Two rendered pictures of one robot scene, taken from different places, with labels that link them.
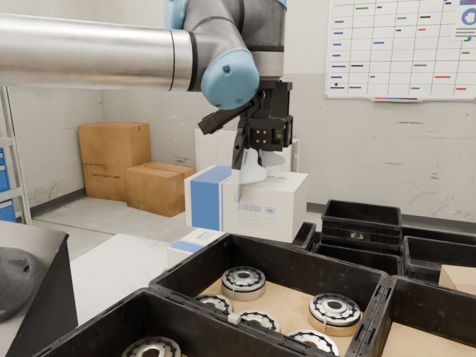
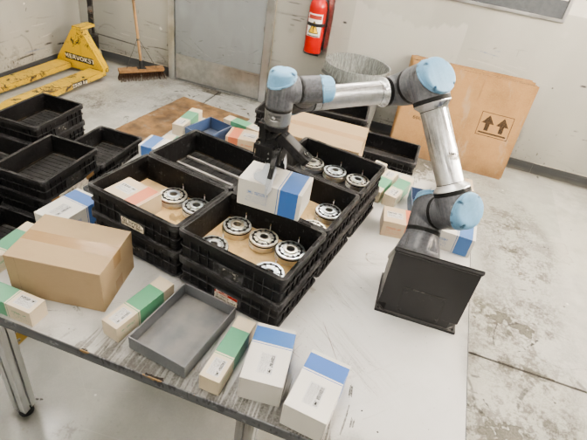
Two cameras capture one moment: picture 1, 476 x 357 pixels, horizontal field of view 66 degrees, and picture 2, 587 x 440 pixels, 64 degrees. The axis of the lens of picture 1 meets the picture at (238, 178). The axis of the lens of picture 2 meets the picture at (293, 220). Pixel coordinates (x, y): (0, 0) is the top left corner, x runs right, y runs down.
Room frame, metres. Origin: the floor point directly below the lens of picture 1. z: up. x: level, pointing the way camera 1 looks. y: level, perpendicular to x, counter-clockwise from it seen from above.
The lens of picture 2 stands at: (1.88, -0.13, 1.88)
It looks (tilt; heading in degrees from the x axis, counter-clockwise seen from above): 36 degrees down; 171
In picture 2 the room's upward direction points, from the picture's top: 10 degrees clockwise
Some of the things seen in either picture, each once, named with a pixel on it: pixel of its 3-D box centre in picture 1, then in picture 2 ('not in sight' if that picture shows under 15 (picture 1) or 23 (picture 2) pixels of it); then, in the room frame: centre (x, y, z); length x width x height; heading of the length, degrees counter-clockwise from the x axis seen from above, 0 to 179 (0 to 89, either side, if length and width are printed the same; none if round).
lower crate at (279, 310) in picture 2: not in sight; (250, 269); (0.65, -0.07, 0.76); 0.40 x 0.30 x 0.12; 58
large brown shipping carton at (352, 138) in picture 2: not in sight; (321, 147); (-0.24, 0.27, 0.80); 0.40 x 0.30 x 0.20; 71
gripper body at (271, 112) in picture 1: (264, 115); (272, 141); (0.64, -0.05, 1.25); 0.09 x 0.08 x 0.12; 69
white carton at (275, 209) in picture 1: (247, 199); (275, 189); (0.65, -0.02, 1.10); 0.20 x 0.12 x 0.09; 69
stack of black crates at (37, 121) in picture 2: not in sight; (45, 143); (-0.77, -1.31, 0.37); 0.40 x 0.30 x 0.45; 159
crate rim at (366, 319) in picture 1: (270, 283); (254, 233); (0.65, -0.07, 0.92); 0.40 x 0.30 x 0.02; 58
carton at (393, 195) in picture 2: not in sight; (397, 190); (-0.01, 0.63, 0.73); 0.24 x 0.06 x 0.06; 144
